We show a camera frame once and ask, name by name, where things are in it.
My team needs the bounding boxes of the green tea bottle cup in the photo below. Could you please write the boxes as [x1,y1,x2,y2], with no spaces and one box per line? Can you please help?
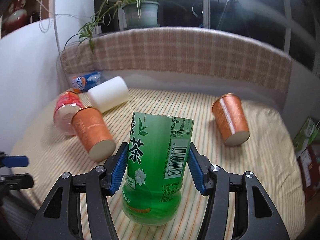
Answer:
[122,112,194,226]

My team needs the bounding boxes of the orange paper cup left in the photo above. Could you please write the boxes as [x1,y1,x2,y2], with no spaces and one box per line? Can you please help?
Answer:
[71,107,116,162]

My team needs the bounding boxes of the orange paper cup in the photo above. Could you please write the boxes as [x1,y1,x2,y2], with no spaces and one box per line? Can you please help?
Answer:
[71,107,116,162]
[211,93,250,147]

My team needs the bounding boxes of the orange paper cup right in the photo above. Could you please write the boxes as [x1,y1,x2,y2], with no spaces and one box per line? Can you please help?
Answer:
[211,93,250,147]

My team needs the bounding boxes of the pink plastic cup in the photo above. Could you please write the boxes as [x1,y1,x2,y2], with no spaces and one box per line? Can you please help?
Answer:
[53,91,84,136]

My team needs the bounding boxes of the white foam cup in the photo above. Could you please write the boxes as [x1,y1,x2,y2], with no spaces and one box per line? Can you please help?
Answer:
[87,76,129,113]

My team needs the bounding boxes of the striped yellow table cloth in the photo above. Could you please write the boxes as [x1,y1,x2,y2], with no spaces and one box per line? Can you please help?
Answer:
[11,88,305,239]

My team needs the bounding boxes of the green and red boxes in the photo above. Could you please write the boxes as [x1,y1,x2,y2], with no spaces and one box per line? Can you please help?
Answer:
[293,117,319,203]

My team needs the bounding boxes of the blue snack packet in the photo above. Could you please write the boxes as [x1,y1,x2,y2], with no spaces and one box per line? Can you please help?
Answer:
[71,72,101,93]

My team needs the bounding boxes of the plaid sofa back cover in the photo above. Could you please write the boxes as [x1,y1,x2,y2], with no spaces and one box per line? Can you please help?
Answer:
[60,27,292,94]

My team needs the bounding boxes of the red teapot on shelf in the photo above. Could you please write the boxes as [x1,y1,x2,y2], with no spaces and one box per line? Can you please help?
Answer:
[2,0,28,34]

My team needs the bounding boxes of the lamp tripod stand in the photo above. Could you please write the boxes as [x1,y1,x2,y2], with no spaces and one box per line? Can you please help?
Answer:
[216,0,238,30]

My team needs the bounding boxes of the potted spider plant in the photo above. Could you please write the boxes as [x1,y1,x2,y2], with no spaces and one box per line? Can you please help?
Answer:
[66,0,159,52]

